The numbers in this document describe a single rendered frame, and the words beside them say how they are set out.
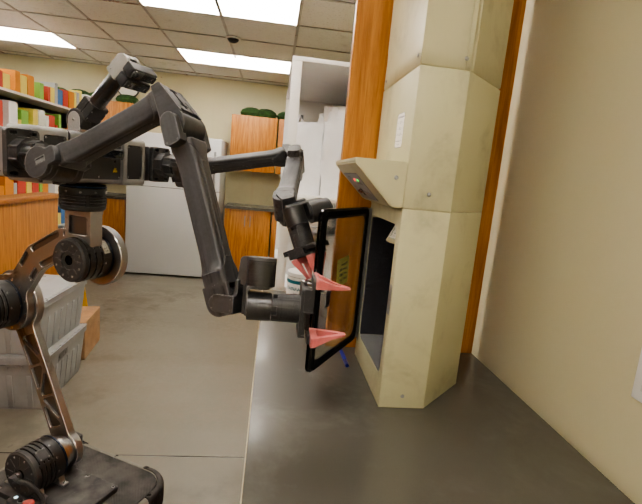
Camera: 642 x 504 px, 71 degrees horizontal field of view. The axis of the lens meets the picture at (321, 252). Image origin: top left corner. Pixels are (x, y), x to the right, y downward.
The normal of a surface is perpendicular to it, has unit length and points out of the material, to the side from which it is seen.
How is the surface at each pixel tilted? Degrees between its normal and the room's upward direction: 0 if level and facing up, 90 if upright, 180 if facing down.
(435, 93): 90
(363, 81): 90
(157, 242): 90
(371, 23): 90
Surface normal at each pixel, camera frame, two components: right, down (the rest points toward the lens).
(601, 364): -0.99, -0.07
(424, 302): 0.10, 0.18
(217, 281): -0.30, -0.02
